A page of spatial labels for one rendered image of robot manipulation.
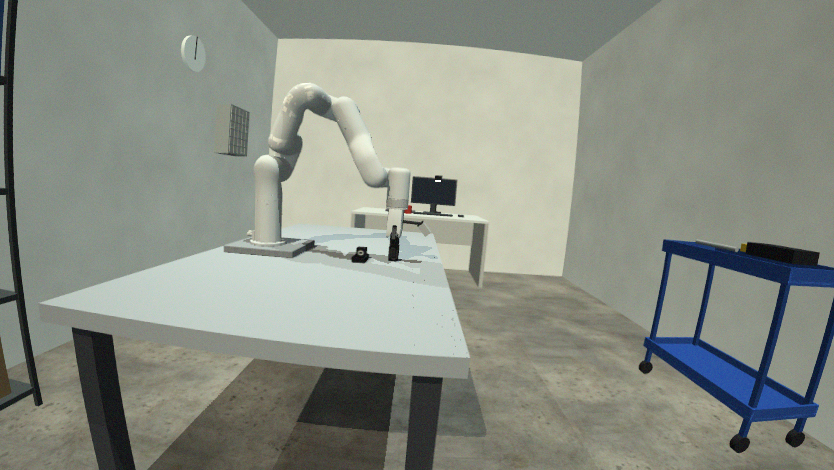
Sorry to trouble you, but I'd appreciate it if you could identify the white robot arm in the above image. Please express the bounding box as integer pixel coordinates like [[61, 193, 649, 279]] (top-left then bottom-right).
[[247, 83, 411, 246]]

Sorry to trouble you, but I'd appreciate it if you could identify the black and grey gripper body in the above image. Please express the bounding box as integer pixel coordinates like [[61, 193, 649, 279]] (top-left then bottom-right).
[[386, 206, 408, 239]]

